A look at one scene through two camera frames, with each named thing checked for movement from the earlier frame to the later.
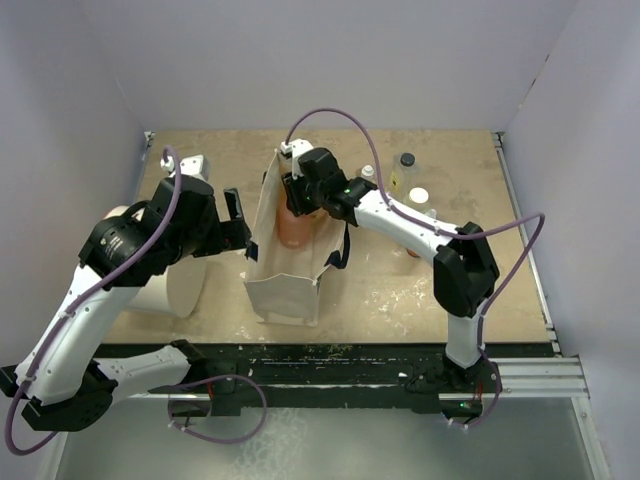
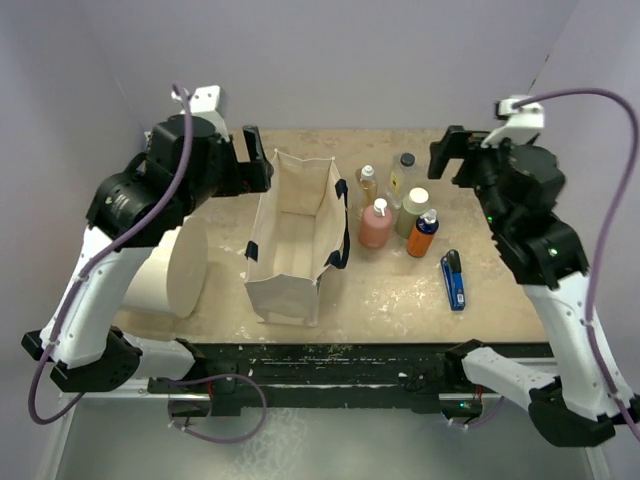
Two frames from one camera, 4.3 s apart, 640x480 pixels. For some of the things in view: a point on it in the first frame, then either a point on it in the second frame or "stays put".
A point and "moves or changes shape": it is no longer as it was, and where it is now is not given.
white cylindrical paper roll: x=178 y=291 stays put
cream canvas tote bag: x=285 y=283 stays put
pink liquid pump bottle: x=294 y=231 moves or changes shape
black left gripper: x=228 y=235 to x=246 y=177
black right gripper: x=295 y=201 to x=459 y=142
